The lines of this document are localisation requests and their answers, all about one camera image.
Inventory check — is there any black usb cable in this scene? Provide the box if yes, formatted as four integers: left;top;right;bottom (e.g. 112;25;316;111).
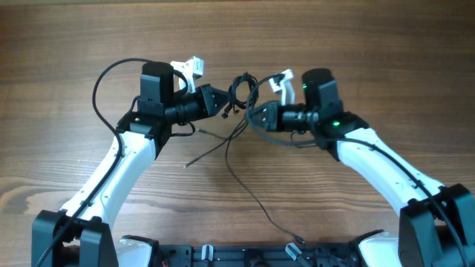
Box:
183;71;307;245

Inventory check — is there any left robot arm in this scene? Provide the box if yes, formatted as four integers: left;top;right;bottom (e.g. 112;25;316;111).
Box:
31;56;228;266

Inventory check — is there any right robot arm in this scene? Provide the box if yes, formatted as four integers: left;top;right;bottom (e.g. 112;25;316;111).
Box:
246;68;474;266

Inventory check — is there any right camera black cable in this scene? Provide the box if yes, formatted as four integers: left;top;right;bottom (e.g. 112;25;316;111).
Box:
244;73;469;267

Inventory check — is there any camera black cable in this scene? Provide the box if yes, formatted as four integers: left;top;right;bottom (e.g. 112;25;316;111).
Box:
244;73;469;267
33;58;155;267

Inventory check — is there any left camera black cable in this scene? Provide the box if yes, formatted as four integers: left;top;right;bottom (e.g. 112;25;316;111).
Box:
33;58;155;267

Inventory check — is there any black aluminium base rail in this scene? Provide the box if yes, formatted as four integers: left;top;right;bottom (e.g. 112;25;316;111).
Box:
143;243;364;267

